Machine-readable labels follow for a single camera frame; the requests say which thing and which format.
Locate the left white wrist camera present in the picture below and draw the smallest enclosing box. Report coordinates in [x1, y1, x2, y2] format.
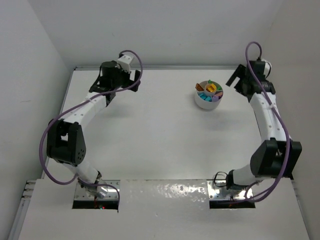
[116, 54, 135, 73]

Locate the metal base plate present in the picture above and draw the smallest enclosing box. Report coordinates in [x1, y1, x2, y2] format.
[74, 180, 120, 201]
[207, 179, 246, 201]

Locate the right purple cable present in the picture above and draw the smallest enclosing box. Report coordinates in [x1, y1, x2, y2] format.
[243, 41, 291, 203]

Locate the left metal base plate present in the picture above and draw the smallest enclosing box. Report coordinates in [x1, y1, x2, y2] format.
[74, 180, 120, 201]

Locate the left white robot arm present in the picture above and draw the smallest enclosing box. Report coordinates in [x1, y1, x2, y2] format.
[45, 59, 143, 194]

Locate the purple lego plate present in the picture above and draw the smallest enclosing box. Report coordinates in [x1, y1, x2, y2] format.
[211, 91, 223, 102]

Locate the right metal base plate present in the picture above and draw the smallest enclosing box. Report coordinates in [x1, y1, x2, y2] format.
[207, 179, 246, 201]

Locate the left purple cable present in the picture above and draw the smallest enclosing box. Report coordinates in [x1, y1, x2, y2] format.
[39, 49, 144, 208]

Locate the yellow long lego brick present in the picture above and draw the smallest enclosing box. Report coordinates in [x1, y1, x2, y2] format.
[205, 83, 217, 93]

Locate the brown lego tile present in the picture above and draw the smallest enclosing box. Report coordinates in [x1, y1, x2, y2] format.
[195, 83, 204, 92]

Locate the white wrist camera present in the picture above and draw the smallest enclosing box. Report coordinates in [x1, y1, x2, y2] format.
[116, 54, 135, 73]
[261, 58, 272, 78]

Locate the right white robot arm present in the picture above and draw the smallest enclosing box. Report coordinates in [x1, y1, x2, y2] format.
[226, 58, 302, 190]

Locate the white round divided container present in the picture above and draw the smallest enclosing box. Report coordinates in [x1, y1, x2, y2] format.
[193, 80, 224, 111]

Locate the purple cable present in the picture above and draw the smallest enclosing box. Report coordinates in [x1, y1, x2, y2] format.
[39, 49, 144, 208]
[243, 41, 291, 203]

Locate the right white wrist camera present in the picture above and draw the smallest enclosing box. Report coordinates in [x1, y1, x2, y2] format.
[261, 58, 272, 78]

